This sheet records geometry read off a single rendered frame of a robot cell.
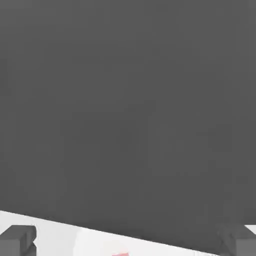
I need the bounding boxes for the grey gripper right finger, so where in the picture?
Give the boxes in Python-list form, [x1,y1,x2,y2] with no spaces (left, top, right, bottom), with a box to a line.
[216,223,256,256]

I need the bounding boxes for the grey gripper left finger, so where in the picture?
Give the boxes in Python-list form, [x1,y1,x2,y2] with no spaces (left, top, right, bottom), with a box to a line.
[0,224,38,256]

